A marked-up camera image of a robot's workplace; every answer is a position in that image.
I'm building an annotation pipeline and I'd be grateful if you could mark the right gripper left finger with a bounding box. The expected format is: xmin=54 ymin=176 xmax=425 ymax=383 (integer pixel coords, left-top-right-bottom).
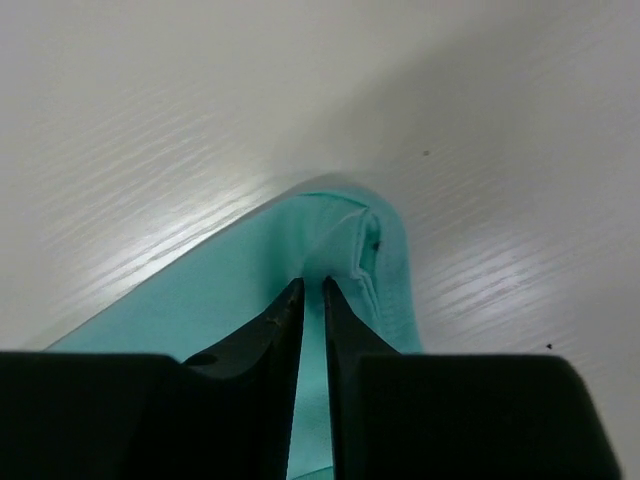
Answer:
xmin=1 ymin=279 xmax=305 ymax=479

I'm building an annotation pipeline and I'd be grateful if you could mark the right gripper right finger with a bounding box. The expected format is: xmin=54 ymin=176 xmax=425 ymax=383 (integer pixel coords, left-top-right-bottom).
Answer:
xmin=323 ymin=279 xmax=622 ymax=479

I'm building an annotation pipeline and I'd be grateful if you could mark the teal t shirt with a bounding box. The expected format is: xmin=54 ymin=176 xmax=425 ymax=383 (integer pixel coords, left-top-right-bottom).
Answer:
xmin=53 ymin=189 xmax=421 ymax=479

